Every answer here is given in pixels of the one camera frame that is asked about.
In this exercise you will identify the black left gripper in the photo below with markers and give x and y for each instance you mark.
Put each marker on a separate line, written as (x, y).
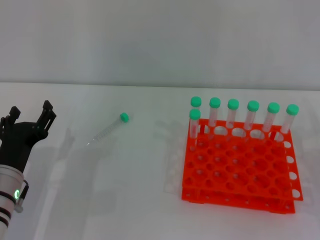
(21, 140)

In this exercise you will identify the clear test tube green cap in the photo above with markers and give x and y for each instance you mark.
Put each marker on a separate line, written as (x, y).
(196, 101)
(233, 104)
(292, 109)
(273, 107)
(215, 102)
(195, 114)
(253, 105)
(124, 117)

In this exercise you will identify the orange test tube rack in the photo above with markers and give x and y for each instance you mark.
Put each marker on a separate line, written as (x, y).
(240, 170)

